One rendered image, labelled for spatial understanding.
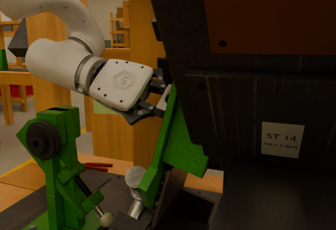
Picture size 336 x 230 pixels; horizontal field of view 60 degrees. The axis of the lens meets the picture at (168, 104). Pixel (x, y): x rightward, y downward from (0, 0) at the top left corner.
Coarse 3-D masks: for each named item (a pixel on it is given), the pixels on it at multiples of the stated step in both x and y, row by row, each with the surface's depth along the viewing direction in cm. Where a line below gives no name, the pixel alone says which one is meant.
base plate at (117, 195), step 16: (80, 176) 88; (96, 176) 88; (112, 176) 88; (32, 192) 79; (112, 192) 79; (128, 192) 79; (208, 192) 79; (16, 208) 72; (32, 208) 72; (112, 208) 72; (0, 224) 65; (16, 224) 65; (176, 224) 65; (192, 224) 65; (208, 224) 65
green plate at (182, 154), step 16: (176, 96) 42; (176, 112) 44; (160, 128) 44; (176, 128) 44; (160, 144) 45; (176, 144) 45; (192, 144) 44; (160, 160) 46; (176, 160) 46; (192, 160) 45
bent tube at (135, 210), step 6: (168, 84) 54; (168, 90) 53; (162, 96) 53; (168, 96) 54; (162, 102) 52; (156, 108) 52; (162, 108) 51; (132, 204) 56; (138, 204) 55; (132, 210) 55; (138, 210) 55; (144, 210) 55; (132, 216) 54; (138, 216) 54
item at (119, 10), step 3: (120, 6) 1067; (117, 9) 1072; (120, 9) 1069; (117, 12) 1074; (120, 12) 1072; (117, 15) 1077; (120, 15) 1074; (117, 21) 1082; (120, 21) 1079; (120, 24) 1081; (123, 24) 1078; (120, 27) 1084; (120, 33) 1089; (123, 33) 1086
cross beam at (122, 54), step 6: (108, 48) 98; (114, 48) 97; (120, 48) 97; (126, 48) 97; (102, 54) 99; (108, 54) 98; (114, 54) 97; (120, 54) 96; (126, 54) 95; (126, 60) 96
